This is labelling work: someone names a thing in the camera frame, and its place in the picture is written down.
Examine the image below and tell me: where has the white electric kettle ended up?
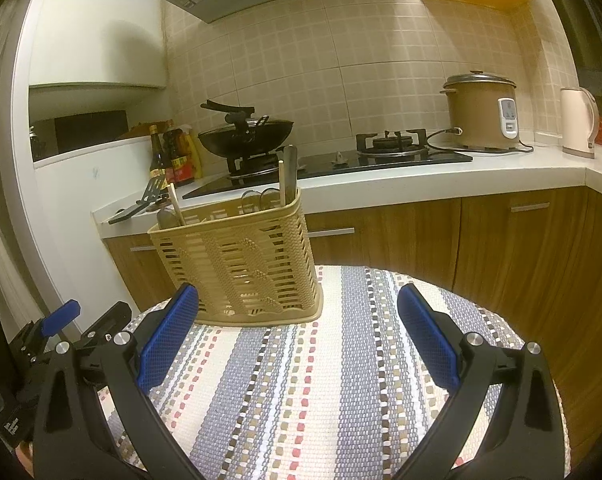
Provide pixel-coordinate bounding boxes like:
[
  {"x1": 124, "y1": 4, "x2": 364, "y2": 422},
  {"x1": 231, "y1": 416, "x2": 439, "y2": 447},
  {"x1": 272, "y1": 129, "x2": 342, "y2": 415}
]
[{"x1": 561, "y1": 86, "x2": 598, "y2": 159}]

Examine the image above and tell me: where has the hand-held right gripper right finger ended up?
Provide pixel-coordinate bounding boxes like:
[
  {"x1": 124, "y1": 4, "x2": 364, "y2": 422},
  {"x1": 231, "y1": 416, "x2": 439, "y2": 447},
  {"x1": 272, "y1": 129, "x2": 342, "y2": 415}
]
[{"x1": 396, "y1": 282, "x2": 575, "y2": 480}]

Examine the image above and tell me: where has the brown rice cooker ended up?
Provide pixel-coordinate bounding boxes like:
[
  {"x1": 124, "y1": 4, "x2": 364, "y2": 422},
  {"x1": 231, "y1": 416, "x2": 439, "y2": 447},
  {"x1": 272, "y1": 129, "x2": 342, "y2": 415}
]
[{"x1": 441, "y1": 71, "x2": 522, "y2": 152}]

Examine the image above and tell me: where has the yellow sauce bottle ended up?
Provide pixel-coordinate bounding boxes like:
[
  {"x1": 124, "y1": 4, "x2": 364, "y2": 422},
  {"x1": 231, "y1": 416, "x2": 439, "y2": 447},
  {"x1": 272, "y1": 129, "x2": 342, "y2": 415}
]
[{"x1": 183, "y1": 127, "x2": 204, "y2": 181}]

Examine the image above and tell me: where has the striped woven mat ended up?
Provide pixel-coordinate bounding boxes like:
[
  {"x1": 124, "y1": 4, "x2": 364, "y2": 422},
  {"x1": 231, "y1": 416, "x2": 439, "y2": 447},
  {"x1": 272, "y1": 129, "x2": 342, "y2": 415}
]
[{"x1": 101, "y1": 265, "x2": 566, "y2": 480}]

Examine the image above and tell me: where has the black power cable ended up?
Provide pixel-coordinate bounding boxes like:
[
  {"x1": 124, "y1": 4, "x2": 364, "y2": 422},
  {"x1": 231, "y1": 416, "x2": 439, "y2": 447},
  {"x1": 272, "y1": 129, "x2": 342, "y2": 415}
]
[{"x1": 426, "y1": 127, "x2": 535, "y2": 156}]

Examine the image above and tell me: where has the black wok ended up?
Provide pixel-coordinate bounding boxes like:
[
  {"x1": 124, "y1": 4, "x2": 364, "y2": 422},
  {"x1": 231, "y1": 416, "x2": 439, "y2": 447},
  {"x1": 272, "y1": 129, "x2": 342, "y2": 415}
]
[{"x1": 198, "y1": 119, "x2": 296, "y2": 159}]

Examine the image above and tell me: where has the dark sauce bottle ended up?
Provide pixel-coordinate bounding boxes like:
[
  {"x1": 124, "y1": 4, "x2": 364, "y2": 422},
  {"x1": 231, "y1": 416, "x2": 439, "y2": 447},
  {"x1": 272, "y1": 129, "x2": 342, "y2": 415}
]
[{"x1": 149, "y1": 124, "x2": 170, "y2": 187}]

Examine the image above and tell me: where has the black gas stove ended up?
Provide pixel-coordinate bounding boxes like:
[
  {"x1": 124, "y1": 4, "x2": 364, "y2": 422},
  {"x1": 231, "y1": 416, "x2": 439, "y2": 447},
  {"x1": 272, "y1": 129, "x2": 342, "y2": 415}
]
[{"x1": 182, "y1": 129, "x2": 474, "y2": 200}]

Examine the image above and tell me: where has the tan plastic utensil basket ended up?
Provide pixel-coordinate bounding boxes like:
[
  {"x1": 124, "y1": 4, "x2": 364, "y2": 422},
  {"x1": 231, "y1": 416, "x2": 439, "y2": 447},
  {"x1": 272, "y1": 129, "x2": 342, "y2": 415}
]
[{"x1": 147, "y1": 189, "x2": 324, "y2": 328}]

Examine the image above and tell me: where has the red label sauce bottle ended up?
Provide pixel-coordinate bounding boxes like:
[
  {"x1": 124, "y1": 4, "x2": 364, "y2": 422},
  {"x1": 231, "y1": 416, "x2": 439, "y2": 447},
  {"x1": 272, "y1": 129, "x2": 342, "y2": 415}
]
[{"x1": 163, "y1": 129, "x2": 195, "y2": 186}]

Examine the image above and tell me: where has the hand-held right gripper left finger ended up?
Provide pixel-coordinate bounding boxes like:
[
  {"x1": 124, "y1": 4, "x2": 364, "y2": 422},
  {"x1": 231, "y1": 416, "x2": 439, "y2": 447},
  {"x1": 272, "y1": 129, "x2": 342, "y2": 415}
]
[{"x1": 31, "y1": 282, "x2": 202, "y2": 480}]

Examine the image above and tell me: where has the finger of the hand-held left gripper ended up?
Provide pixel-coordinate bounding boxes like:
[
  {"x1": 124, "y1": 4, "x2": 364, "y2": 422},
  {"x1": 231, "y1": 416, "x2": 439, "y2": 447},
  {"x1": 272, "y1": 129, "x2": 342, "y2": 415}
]
[
  {"x1": 78, "y1": 302, "x2": 132, "y2": 356},
  {"x1": 37, "y1": 300, "x2": 80, "y2": 337}
]

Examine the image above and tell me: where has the black slotted spatula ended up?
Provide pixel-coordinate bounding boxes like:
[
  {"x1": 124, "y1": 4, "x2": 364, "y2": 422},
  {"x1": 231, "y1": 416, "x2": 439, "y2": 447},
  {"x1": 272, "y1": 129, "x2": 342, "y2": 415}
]
[{"x1": 108, "y1": 179, "x2": 170, "y2": 225}]

